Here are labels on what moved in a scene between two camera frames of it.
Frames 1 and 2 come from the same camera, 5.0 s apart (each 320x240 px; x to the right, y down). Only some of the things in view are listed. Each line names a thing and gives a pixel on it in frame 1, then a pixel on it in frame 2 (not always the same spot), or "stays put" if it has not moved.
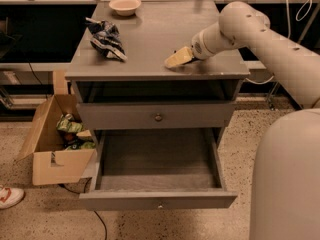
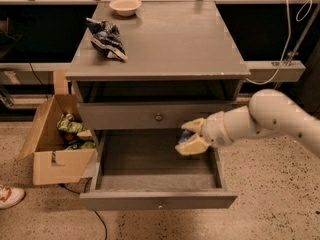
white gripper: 200,47 -> 214,129
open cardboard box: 52,163 stays put
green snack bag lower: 85,145 stays put
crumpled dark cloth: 106,38 stays put
